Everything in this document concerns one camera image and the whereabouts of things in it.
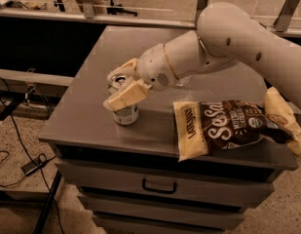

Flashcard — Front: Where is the black power adapter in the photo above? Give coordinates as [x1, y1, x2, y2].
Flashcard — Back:
[21, 160, 43, 176]

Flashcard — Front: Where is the brown yellow chip bag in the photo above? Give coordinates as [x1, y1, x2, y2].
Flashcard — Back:
[173, 87, 301, 161]

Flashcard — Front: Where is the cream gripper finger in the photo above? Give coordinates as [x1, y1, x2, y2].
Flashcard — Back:
[107, 58, 139, 81]
[103, 79, 150, 111]

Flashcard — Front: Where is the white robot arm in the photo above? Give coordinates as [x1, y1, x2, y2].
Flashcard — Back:
[103, 2, 301, 111]

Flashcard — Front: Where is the black table leg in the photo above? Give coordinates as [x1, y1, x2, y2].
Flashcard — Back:
[33, 172, 61, 234]

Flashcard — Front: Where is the black floor cable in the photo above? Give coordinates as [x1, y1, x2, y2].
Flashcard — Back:
[0, 69, 66, 234]

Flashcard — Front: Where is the clear plastic water bottle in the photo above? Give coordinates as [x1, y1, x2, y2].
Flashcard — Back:
[176, 75, 191, 87]

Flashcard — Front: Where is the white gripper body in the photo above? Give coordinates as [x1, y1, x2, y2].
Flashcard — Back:
[136, 44, 176, 91]

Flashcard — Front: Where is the black drawer handle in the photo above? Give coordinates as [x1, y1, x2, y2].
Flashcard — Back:
[141, 178, 177, 194]

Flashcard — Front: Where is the metal glass railing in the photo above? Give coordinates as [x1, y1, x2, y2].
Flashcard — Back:
[0, 0, 301, 39]

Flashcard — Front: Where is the silver 7up soda can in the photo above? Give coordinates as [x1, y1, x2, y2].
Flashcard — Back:
[108, 74, 139, 126]

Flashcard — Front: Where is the grey drawer cabinet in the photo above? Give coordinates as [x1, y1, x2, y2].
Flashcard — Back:
[39, 26, 297, 234]

